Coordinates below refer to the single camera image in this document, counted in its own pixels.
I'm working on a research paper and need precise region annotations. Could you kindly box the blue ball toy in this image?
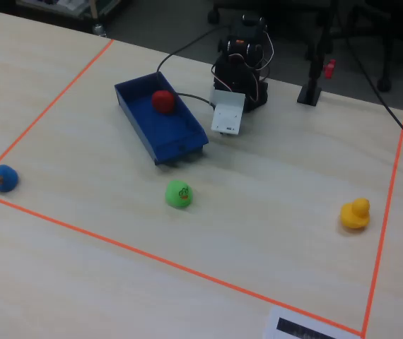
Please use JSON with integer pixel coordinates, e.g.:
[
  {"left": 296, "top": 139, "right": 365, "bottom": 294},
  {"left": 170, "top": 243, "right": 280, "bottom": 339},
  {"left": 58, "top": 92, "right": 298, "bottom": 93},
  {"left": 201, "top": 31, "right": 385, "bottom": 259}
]
[{"left": 0, "top": 164, "right": 20, "bottom": 194}]

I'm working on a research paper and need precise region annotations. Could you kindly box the red rubber duck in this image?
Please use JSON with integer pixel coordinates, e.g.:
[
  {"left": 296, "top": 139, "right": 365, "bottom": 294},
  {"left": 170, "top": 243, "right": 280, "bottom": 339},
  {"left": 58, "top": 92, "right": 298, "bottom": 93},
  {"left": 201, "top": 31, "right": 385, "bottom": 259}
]
[{"left": 151, "top": 90, "right": 176, "bottom": 114}]

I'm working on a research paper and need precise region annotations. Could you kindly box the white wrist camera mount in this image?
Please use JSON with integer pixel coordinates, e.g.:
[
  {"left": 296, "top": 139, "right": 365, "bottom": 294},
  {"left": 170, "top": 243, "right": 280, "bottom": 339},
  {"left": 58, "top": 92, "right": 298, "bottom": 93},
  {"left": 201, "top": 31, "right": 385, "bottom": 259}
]
[{"left": 210, "top": 88, "right": 247, "bottom": 137}]

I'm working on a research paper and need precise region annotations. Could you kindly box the cluttered shelf rack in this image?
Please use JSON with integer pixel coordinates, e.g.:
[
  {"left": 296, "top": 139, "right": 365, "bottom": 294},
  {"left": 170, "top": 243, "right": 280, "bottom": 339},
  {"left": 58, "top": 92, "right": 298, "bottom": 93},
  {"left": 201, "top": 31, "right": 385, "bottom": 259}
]
[{"left": 3, "top": 0, "right": 132, "bottom": 20}]

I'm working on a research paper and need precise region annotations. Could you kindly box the red clamp handle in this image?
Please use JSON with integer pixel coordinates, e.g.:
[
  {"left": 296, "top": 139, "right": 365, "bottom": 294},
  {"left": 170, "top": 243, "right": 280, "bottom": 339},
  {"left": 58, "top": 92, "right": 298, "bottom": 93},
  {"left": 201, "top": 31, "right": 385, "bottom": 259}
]
[{"left": 323, "top": 59, "right": 337, "bottom": 79}]

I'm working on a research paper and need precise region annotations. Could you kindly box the blue plastic box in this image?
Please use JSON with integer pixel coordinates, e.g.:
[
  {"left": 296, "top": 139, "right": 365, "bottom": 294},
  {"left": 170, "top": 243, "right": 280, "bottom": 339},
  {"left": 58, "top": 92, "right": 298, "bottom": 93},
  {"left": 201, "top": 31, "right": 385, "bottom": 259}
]
[{"left": 114, "top": 71, "right": 209, "bottom": 166}]

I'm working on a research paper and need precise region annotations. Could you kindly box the black camera stand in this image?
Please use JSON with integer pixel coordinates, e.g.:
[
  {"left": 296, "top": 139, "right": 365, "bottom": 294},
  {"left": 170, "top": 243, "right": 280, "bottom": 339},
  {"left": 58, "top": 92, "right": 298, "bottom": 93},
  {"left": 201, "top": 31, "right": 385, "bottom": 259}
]
[{"left": 296, "top": 0, "right": 339, "bottom": 107}]

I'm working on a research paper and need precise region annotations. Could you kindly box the black office chair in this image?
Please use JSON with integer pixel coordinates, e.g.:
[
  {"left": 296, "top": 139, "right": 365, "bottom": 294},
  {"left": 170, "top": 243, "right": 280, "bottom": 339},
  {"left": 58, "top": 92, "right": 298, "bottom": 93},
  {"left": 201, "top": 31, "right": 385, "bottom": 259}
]
[
  {"left": 207, "top": 0, "right": 329, "bottom": 25},
  {"left": 342, "top": 0, "right": 403, "bottom": 93}
]

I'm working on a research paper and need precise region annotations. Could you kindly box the black camera cable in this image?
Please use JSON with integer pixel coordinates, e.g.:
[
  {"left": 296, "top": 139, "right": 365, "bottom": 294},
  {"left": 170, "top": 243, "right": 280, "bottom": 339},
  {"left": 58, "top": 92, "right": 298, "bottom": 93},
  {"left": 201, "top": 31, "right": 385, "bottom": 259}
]
[{"left": 156, "top": 24, "right": 229, "bottom": 107}]

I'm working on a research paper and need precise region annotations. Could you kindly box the orange tape strip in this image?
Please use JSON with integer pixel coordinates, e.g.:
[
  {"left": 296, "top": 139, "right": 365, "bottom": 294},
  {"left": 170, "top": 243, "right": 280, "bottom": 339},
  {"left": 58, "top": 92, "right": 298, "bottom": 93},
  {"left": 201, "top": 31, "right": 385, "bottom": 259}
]
[
  {"left": 361, "top": 111, "right": 403, "bottom": 338},
  {"left": 0, "top": 189, "right": 365, "bottom": 337},
  {"left": 0, "top": 38, "right": 115, "bottom": 188}
]

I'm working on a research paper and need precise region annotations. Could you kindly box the yellow rubber duck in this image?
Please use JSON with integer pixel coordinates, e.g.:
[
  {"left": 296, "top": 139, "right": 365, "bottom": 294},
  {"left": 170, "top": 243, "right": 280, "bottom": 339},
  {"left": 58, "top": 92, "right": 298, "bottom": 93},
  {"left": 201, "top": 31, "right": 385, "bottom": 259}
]
[{"left": 339, "top": 197, "right": 371, "bottom": 232}]

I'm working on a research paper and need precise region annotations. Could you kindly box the green rubber duck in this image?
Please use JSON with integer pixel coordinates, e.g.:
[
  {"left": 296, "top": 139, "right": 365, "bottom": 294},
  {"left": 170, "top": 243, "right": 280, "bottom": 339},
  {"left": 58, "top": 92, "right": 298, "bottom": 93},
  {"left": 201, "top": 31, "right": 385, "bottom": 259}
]
[{"left": 165, "top": 179, "right": 194, "bottom": 210}]

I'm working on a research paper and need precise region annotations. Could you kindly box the white paper with black bar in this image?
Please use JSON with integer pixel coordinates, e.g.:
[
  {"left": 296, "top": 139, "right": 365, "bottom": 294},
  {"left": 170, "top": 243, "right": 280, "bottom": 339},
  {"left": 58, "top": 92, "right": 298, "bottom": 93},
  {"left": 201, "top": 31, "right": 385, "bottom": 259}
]
[{"left": 262, "top": 306, "right": 363, "bottom": 339}]

